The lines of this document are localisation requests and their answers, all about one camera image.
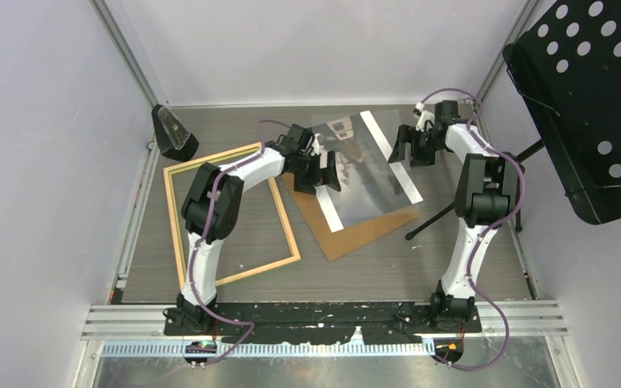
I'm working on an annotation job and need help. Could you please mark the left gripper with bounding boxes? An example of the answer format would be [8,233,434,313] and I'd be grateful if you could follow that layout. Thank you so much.
[294,153,341,197]

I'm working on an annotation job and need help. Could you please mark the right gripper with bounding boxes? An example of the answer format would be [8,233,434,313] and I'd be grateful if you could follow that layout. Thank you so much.
[387,124,443,168]

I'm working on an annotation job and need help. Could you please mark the photo with white borders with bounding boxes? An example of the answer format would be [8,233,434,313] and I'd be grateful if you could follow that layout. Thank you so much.
[310,110,425,234]

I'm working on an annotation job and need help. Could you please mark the wooden picture frame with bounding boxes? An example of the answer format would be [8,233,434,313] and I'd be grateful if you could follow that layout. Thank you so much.
[163,143,301,289]

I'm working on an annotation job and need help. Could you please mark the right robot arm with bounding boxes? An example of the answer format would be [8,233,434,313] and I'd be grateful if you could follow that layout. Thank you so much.
[388,100,521,332]

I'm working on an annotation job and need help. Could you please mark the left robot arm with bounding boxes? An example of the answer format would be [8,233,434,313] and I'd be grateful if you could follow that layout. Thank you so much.
[163,124,341,335]

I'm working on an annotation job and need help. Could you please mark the brown backing board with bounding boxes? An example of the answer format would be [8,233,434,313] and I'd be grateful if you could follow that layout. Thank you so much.
[281,174,420,261]

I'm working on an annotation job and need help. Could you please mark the black wedge object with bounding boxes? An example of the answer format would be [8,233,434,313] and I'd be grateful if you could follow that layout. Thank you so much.
[151,104,200,162]

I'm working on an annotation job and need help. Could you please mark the black music stand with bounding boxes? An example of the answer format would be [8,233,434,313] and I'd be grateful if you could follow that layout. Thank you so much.
[404,0,621,242]

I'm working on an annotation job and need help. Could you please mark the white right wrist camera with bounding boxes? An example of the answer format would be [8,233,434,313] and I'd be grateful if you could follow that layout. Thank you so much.
[413,102,434,133]

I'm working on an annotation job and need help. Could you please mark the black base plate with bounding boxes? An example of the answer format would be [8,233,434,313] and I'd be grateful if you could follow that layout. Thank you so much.
[163,302,482,345]

